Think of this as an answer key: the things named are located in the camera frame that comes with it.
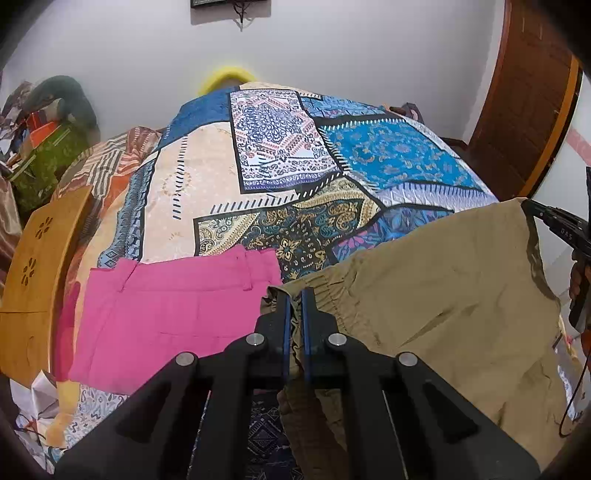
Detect wooden lap tray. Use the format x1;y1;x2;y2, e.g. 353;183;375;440
1;186;92;387

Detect black cable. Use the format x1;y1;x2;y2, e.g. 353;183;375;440
558;340;591;439

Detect grey-green plush toy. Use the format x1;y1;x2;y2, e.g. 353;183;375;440
22;75;99;133

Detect pink folded pants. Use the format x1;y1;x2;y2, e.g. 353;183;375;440
68;245;280;395

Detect yellow pillow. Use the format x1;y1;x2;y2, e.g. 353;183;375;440
197;66;256;96

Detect person's right hand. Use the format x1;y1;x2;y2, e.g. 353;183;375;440
569;259;591;356

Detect wall mounted black monitor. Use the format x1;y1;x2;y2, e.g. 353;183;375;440
189;0;263;9

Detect green patterned bag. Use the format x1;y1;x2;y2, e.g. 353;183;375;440
8;122;88;214

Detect brown wooden door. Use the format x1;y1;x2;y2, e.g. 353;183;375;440
469;1;582;201

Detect patchwork patterned bedsheet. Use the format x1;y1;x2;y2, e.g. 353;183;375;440
45;81;500;480

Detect khaki olive pants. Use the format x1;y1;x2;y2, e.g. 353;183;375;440
262;199;566;466

